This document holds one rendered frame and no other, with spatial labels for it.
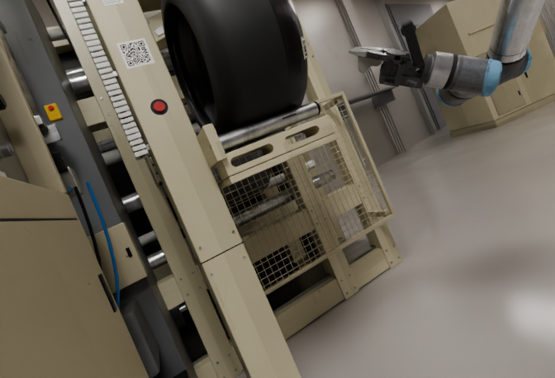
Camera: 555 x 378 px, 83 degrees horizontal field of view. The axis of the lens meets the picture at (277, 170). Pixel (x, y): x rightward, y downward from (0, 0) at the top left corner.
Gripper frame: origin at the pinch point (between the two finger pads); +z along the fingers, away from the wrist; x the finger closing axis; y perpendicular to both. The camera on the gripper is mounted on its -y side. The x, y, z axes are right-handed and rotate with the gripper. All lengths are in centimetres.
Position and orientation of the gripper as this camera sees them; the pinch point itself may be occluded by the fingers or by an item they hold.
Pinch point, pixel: (353, 49)
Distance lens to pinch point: 94.7
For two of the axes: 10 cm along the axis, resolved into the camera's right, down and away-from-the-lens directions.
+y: -0.9, 8.4, 5.4
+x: 2.8, -5.0, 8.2
